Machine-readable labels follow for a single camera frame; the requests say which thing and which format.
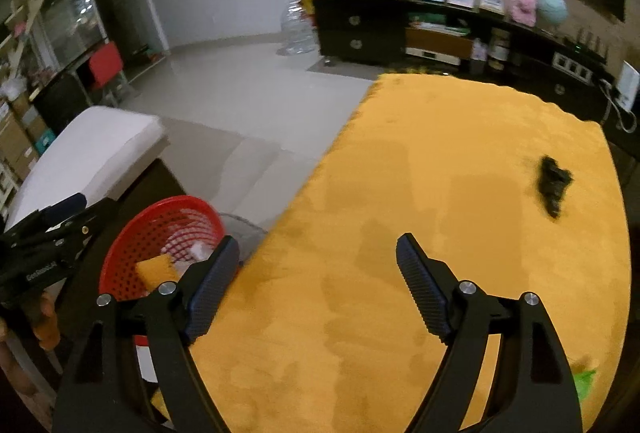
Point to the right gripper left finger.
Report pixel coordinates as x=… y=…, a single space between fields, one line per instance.
x=102 y=387

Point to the white tissue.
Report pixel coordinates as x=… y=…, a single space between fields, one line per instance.
x=197 y=253

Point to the small black crumpled trash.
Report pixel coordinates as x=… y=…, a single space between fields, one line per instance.
x=552 y=184

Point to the person left hand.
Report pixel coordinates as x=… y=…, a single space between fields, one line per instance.
x=29 y=335

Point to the yellow foam net in basket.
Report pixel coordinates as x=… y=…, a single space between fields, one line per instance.
x=155 y=271

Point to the green wrapper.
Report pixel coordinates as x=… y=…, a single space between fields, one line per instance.
x=583 y=382

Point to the red plastic basket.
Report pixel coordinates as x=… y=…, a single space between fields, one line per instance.
x=168 y=226

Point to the yellow table cloth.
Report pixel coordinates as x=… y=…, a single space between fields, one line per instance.
x=319 y=332

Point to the red chair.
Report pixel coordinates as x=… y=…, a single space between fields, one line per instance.
x=105 y=64

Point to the clear water jug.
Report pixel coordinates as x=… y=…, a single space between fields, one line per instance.
x=297 y=31

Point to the white router box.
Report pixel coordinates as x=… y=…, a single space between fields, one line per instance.
x=627 y=86

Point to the black tv cabinet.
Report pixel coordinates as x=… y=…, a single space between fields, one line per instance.
x=572 y=72

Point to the pink plush toy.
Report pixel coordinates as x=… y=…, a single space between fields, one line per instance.
x=524 y=12

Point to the pale blue globe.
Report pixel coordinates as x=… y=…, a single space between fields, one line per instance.
x=552 y=12

